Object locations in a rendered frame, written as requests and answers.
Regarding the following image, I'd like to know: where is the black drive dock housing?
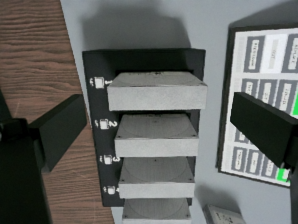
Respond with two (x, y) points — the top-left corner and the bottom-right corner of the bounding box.
(82, 48), (206, 207)

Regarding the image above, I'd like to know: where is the light grey flat mat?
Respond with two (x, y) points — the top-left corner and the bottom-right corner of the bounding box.
(60, 0), (298, 224)

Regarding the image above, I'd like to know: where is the status display panel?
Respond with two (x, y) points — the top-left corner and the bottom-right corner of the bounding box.
(218, 23), (298, 189)

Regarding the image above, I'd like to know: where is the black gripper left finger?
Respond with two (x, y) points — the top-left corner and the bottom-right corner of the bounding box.
(0, 94), (87, 224)

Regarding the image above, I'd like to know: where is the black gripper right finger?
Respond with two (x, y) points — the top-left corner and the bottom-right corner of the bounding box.
(230, 92), (298, 224)

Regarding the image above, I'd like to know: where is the grey hard drive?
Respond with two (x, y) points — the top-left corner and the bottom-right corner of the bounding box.
(119, 156), (195, 198)
(115, 114), (199, 157)
(122, 197), (192, 224)
(203, 204), (246, 224)
(107, 71), (208, 111)

